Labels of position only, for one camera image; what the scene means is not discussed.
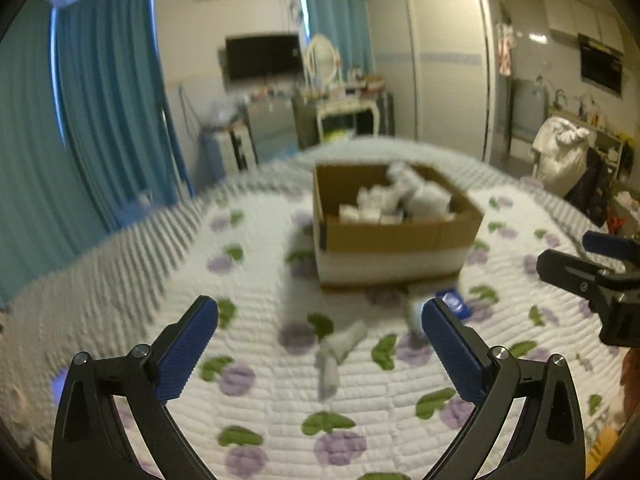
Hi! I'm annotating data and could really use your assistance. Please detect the white dressing table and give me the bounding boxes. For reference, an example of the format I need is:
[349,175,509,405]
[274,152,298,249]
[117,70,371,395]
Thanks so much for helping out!
[316,96,381,143]

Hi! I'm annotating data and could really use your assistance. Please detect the grey mini fridge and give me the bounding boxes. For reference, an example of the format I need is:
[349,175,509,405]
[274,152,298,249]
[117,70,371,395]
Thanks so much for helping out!
[246,96,298,165]

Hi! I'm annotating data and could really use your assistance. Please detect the white laundry bag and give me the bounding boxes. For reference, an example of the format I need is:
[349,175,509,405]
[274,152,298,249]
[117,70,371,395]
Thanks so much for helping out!
[532,116,590,198]

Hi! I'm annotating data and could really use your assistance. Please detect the grey checked bed sheet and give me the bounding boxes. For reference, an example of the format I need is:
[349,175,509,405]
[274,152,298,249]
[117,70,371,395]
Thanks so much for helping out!
[1,138,509,426]

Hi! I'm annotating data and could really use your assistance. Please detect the white sliding wardrobe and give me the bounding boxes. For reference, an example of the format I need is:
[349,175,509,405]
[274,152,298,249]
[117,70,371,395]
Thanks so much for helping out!
[364,0,497,162]

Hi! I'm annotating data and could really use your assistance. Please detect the white socks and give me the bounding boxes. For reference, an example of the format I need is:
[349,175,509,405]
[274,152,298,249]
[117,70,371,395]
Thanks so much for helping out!
[386,162,452,219]

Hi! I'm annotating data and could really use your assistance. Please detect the brown cardboard box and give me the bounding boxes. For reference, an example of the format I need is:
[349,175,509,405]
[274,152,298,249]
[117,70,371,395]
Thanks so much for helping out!
[314,164,484,289]

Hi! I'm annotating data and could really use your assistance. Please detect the white vanity mirror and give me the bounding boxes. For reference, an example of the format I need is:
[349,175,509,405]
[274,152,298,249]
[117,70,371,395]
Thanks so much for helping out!
[303,34,341,91]

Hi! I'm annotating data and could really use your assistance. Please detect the black range hood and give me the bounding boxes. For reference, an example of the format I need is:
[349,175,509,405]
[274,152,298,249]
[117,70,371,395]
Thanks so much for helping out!
[578,35,623,98]

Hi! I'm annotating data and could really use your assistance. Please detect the teal curtain by wardrobe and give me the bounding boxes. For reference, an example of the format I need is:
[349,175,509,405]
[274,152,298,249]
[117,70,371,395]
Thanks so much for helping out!
[306,0,372,74]

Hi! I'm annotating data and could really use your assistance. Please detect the person's right hand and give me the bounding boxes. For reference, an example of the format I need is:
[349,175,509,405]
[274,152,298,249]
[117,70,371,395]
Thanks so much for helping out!
[586,348,639,474]

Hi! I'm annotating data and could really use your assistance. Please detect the blue tissue pack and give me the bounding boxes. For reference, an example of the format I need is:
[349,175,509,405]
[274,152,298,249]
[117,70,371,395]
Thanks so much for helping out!
[406,286,474,336]

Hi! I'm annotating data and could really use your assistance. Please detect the white floral quilt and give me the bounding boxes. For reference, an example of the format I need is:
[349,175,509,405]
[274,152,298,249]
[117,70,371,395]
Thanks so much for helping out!
[0,159,626,480]

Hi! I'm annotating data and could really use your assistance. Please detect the dark blue wet wipes pack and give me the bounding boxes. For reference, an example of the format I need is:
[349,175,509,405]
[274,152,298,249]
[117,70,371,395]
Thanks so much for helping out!
[338,185,405,224]

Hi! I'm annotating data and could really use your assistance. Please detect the white kitchen wall cabinets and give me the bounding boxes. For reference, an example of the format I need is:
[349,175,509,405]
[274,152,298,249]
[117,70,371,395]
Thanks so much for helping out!
[544,0,625,53]

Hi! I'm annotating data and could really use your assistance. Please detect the teal window curtain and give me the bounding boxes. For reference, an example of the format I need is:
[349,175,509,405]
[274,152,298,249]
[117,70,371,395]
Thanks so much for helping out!
[1,0,190,301]

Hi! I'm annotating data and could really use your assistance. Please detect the white knotted cloth strip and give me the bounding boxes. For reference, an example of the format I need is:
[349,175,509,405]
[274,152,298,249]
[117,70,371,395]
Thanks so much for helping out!
[316,321,368,401]

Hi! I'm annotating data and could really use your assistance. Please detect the black wall television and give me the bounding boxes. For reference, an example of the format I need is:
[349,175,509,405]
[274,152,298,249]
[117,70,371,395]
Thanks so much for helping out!
[224,34,303,81]

